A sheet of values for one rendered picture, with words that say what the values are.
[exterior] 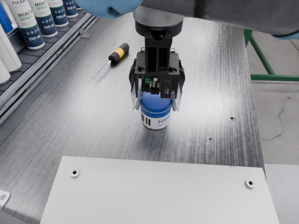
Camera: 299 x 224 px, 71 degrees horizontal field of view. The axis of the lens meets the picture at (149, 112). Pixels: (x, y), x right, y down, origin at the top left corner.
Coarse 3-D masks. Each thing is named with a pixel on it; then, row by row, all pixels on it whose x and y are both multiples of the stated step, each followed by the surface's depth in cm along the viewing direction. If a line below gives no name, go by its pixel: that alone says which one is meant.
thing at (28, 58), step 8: (80, 16) 79; (72, 24) 74; (64, 32) 70; (48, 40) 66; (56, 40) 66; (24, 48) 63; (48, 48) 63; (24, 56) 60; (32, 56) 60; (40, 56) 61; (24, 64) 58; (32, 64) 58; (16, 72) 55; (0, 88) 51
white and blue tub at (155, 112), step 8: (144, 96) 46; (152, 96) 46; (144, 104) 44; (152, 104) 44; (160, 104) 44; (168, 104) 44; (144, 112) 46; (152, 112) 44; (160, 112) 44; (168, 112) 46; (144, 120) 48; (152, 120) 46; (160, 120) 46; (168, 120) 48; (152, 128) 48; (160, 128) 48
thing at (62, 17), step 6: (48, 0) 66; (54, 0) 66; (60, 0) 67; (54, 6) 67; (60, 6) 68; (54, 12) 68; (60, 12) 69; (54, 18) 70; (60, 18) 70; (66, 18) 72; (60, 24) 71; (66, 24) 73
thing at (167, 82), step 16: (144, 32) 30; (160, 32) 33; (176, 32) 30; (144, 48) 37; (160, 48) 32; (144, 64) 34; (160, 64) 33; (176, 64) 34; (144, 80) 35; (160, 80) 35; (176, 80) 35; (160, 96) 36; (176, 96) 35
